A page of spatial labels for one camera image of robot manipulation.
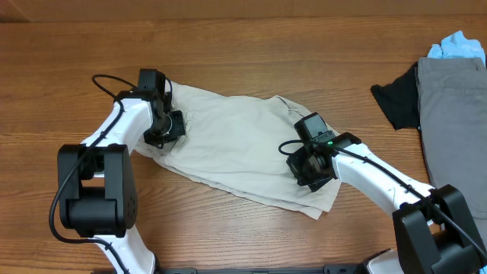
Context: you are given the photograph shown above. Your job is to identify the beige shorts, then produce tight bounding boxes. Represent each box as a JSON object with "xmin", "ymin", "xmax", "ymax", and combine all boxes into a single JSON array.
[{"xmin": 135, "ymin": 83, "xmax": 341, "ymax": 219}]

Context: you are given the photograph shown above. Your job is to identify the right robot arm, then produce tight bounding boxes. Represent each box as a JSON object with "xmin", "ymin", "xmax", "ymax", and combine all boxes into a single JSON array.
[{"xmin": 287, "ymin": 113, "xmax": 486, "ymax": 274}]

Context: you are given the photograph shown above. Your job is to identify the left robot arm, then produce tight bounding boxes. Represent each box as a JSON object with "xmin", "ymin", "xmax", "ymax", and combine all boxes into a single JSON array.
[{"xmin": 48, "ymin": 68, "xmax": 186, "ymax": 273}]

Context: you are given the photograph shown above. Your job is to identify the black garment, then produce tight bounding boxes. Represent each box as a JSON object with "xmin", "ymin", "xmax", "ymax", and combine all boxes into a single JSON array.
[{"xmin": 371, "ymin": 62, "xmax": 420, "ymax": 130}]

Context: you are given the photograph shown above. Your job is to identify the grey shorts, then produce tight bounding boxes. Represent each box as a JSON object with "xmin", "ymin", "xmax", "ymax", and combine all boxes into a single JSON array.
[{"xmin": 417, "ymin": 58, "xmax": 486, "ymax": 239}]

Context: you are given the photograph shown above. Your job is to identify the light blue garment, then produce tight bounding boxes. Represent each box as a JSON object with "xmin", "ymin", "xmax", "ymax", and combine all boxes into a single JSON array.
[{"xmin": 427, "ymin": 30, "xmax": 485, "ymax": 62}]

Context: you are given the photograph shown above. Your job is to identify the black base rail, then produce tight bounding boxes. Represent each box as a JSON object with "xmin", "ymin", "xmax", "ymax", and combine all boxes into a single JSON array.
[{"xmin": 155, "ymin": 263, "xmax": 368, "ymax": 274}]

